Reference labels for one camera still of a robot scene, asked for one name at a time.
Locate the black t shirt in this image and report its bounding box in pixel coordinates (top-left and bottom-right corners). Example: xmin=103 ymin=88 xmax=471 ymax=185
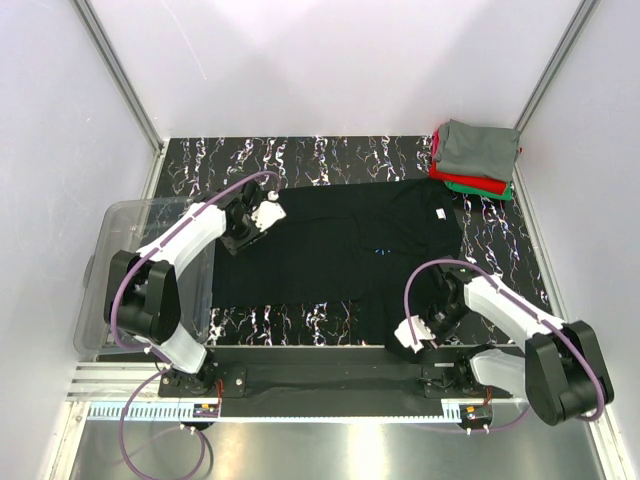
xmin=212 ymin=178 xmax=462 ymax=363

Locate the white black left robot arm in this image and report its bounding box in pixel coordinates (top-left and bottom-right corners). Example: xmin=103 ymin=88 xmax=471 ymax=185
xmin=104 ymin=175 xmax=272 ymax=395

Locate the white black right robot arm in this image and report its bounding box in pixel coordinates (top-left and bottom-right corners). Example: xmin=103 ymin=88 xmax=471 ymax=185
xmin=420 ymin=259 xmax=614 ymax=425

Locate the clear plastic bin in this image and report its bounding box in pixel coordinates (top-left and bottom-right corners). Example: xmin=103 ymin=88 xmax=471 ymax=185
xmin=74 ymin=195 xmax=216 ymax=354

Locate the folded red t shirt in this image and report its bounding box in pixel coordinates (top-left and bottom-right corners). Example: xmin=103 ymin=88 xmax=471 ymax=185
xmin=428 ymin=131 xmax=511 ymax=193

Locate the folded green t shirt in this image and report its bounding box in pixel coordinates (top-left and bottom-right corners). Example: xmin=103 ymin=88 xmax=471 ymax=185
xmin=445 ymin=181 xmax=513 ymax=201

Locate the folded grey t shirt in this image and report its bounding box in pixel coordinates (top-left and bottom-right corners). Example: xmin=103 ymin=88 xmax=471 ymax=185
xmin=434 ymin=120 xmax=521 ymax=182

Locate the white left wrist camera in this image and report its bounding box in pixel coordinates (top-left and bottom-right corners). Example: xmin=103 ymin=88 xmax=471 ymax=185
xmin=251 ymin=200 xmax=286 ymax=233

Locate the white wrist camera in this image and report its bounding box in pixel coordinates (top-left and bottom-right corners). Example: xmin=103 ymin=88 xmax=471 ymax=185
xmin=394 ymin=316 xmax=436 ymax=353
xmin=251 ymin=200 xmax=286 ymax=233

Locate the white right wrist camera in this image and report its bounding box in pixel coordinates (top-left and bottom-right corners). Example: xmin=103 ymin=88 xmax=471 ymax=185
xmin=394 ymin=316 xmax=436 ymax=353

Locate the left aluminium corner post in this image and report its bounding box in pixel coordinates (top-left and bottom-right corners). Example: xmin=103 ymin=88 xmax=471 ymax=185
xmin=70 ymin=0 xmax=165 ymax=155

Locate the aluminium corner post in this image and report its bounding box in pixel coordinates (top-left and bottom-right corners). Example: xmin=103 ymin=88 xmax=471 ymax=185
xmin=70 ymin=0 xmax=165 ymax=155
xmin=515 ymin=0 xmax=600 ymax=133

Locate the aluminium frame rail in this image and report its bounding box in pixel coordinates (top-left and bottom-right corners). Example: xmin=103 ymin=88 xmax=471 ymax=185
xmin=65 ymin=363 xmax=611 ymax=404

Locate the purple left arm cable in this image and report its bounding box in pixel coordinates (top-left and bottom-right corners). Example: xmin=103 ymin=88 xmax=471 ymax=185
xmin=112 ymin=170 xmax=284 ymax=474

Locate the white slotted cable duct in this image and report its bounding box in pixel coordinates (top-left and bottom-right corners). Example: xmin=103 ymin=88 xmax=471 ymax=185
xmin=88 ymin=402 xmax=220 ymax=422

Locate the right aluminium corner post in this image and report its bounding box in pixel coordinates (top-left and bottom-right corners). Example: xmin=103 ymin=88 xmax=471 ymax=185
xmin=515 ymin=0 xmax=600 ymax=133

